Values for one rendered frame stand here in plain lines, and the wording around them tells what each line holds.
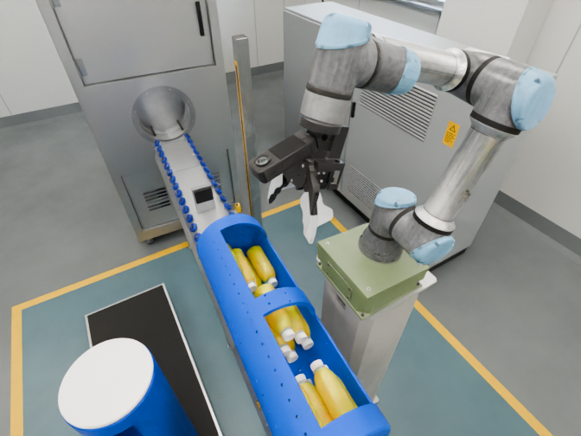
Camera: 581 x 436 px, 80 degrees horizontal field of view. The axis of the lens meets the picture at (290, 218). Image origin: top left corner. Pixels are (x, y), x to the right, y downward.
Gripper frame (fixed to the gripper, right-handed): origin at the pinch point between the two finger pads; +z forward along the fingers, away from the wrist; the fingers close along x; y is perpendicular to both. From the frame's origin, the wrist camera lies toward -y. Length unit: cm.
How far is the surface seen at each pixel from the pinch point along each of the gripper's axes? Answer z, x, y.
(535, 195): 43, 58, 304
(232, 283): 45, 33, 11
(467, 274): 101, 44, 224
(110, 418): 77, 21, -28
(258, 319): 44.8, 15.3, 11.3
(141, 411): 79, 21, -20
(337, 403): 53, -13, 23
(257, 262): 52, 48, 30
